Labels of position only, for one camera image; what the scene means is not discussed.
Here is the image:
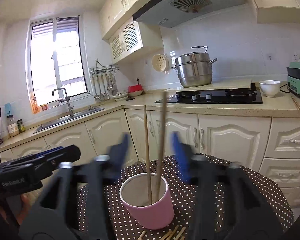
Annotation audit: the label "wooden chopstick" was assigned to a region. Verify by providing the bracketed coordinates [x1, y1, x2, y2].
[138, 230, 146, 240]
[143, 105, 153, 205]
[160, 225, 186, 240]
[155, 91, 167, 202]

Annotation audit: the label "pink utensil cup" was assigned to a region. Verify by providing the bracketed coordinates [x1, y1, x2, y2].
[119, 173, 174, 230]

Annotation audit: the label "kitchen faucet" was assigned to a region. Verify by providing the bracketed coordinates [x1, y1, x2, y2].
[52, 87, 74, 118]

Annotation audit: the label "lower kitchen cabinets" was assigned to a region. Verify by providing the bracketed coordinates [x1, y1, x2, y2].
[1, 109, 300, 206]

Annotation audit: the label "white jar bottle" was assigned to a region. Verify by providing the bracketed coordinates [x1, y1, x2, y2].
[7, 114, 19, 137]

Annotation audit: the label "brown polka dot tablecloth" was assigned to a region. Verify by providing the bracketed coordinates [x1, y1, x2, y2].
[76, 153, 295, 240]

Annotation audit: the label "steel sink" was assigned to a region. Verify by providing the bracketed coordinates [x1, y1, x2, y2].
[34, 107, 105, 134]

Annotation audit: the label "stacked white dishes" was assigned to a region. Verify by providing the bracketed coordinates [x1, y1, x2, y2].
[113, 93, 129, 101]

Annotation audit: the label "window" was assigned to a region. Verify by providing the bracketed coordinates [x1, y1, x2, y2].
[28, 16, 89, 106]

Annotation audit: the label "black gas stove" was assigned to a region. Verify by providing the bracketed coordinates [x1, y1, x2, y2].
[167, 83, 263, 105]

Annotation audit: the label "red container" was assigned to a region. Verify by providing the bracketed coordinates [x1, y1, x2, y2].
[128, 85, 143, 97]

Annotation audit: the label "white bowl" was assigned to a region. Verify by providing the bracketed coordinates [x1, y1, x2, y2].
[259, 80, 281, 98]

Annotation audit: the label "stainless steel steamer pot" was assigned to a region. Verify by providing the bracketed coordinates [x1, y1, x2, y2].
[171, 46, 217, 88]

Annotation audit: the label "green electric cooker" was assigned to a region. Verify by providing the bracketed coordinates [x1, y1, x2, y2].
[286, 56, 300, 100]

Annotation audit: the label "round cream strainer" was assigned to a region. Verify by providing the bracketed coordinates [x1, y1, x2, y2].
[152, 54, 169, 72]

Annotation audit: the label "range hood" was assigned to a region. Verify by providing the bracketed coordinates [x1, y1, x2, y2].
[133, 0, 247, 28]

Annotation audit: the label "wall utensil rack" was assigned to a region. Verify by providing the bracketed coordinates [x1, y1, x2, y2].
[89, 59, 119, 102]

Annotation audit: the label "upper wall cabinets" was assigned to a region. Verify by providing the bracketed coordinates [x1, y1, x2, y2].
[100, 0, 300, 63]

